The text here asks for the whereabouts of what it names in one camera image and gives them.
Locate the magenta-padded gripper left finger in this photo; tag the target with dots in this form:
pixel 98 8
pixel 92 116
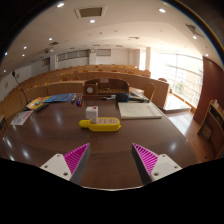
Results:
pixel 60 165

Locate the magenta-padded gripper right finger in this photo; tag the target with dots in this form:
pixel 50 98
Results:
pixel 161 166

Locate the yellow power strip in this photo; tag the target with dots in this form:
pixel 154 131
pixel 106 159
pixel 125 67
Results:
pixel 103 125

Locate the white book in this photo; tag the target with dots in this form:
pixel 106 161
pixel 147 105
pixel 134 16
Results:
pixel 138 110

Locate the white card with red print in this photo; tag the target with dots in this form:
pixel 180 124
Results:
pixel 21 117

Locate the wooden shelf unit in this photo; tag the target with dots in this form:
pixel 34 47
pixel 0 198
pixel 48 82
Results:
pixel 213 126

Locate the blue marker pen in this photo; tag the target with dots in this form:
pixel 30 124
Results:
pixel 73 99
pixel 77 101

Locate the red marker pen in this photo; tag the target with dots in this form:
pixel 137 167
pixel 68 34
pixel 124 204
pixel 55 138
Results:
pixel 80 101

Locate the yellow book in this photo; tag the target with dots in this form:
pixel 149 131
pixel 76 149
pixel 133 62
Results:
pixel 35 102

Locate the wooden chair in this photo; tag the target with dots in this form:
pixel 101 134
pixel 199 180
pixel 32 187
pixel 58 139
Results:
pixel 149 90

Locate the wooden auditorium seat rows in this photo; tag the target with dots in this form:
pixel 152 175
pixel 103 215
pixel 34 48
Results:
pixel 60 87

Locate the black handheld microphone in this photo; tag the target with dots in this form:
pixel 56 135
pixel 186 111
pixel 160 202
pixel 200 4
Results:
pixel 122 97

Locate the black gooseneck microphone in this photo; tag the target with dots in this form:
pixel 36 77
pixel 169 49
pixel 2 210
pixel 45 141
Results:
pixel 19 87

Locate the wooden desk organizer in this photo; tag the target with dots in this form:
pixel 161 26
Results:
pixel 106 87

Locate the large window with railing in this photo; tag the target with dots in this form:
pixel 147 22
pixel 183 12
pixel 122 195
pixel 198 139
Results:
pixel 183 76

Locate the small dark ceiling vent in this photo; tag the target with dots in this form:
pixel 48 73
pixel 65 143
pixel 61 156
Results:
pixel 194 30

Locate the recessed ceiling lights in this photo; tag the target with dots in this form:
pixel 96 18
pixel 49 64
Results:
pixel 92 21

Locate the large rectangular ceiling vent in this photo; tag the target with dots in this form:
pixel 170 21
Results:
pixel 90 12

